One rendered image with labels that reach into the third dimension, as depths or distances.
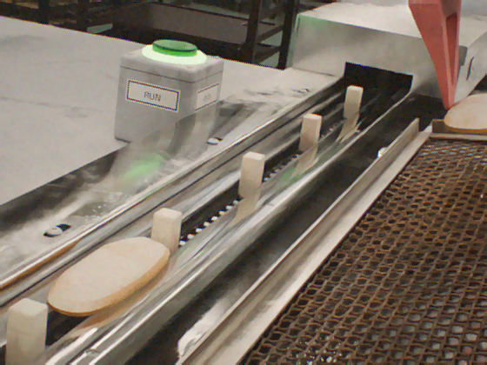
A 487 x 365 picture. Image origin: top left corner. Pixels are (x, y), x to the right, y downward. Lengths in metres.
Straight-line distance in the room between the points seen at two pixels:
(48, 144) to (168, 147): 0.15
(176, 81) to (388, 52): 0.28
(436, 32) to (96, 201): 0.23
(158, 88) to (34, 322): 0.41
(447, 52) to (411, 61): 0.37
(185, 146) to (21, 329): 0.30
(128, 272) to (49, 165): 0.27
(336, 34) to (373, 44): 0.04
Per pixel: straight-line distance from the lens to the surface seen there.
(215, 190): 0.63
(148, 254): 0.50
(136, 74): 0.79
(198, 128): 0.73
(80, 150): 0.78
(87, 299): 0.46
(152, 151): 0.66
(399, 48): 0.97
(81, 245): 0.51
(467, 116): 0.58
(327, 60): 0.99
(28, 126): 0.83
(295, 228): 0.67
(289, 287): 0.41
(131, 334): 0.42
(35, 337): 0.42
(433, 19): 0.58
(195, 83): 0.78
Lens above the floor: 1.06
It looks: 19 degrees down
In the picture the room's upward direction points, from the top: 8 degrees clockwise
